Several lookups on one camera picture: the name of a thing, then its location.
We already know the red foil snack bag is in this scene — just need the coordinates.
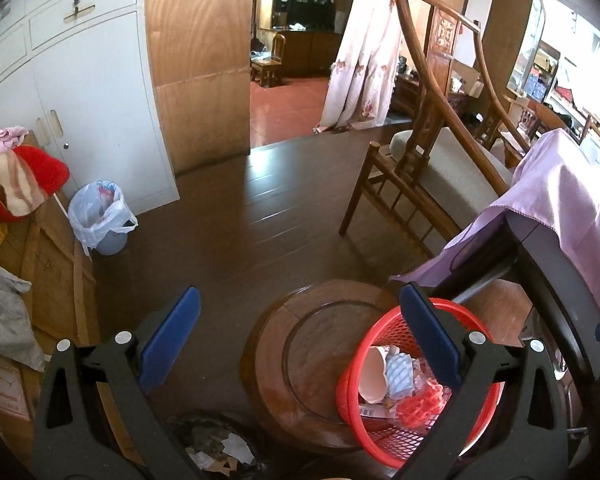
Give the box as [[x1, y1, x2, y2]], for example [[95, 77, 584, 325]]
[[394, 379, 446, 430]]

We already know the round wooden stool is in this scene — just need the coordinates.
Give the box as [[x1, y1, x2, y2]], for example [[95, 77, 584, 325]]
[[239, 280, 398, 455]]

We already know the blue face mask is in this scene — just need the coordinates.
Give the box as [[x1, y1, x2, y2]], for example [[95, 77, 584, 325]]
[[385, 352, 414, 400]]

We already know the pink floral curtain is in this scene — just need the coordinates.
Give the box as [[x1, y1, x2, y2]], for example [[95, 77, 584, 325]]
[[314, 0, 403, 133]]

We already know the red mesh waste basket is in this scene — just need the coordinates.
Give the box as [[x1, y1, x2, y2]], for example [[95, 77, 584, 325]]
[[335, 298, 504, 469]]

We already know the glass door display cabinet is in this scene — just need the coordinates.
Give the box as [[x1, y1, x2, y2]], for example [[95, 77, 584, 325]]
[[482, 0, 545, 96]]

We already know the wooden armchair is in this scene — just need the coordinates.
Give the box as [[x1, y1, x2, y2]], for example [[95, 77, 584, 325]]
[[339, 0, 530, 258]]

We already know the red cloth hat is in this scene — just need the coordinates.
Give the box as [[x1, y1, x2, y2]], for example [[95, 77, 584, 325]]
[[0, 145, 70, 223]]

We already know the bin with white plastic bag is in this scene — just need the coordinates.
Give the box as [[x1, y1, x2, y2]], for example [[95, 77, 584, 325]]
[[68, 180, 138, 256]]

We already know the grey cloth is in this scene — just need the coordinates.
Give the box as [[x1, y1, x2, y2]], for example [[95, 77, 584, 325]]
[[0, 267, 45, 372]]

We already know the white wall cabinet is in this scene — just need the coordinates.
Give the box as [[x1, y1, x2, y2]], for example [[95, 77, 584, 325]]
[[0, 0, 180, 214]]

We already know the purple tablecloth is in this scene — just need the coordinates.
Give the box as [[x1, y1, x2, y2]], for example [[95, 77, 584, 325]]
[[392, 130, 600, 308]]

